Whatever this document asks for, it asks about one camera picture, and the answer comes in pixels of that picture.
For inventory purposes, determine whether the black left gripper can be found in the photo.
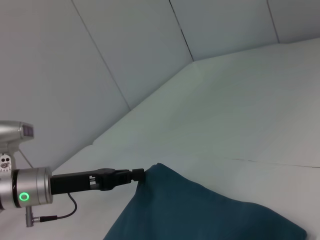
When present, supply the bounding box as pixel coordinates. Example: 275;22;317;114
49;167;146;196

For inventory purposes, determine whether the blue-green shirt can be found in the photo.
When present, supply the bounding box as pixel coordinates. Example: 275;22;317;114
102;162;308;240

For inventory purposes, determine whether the left arm cable with plug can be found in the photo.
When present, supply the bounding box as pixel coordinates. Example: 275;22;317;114
25;192;78;228

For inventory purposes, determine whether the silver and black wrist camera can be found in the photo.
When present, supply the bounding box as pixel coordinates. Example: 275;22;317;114
0;120;35;176

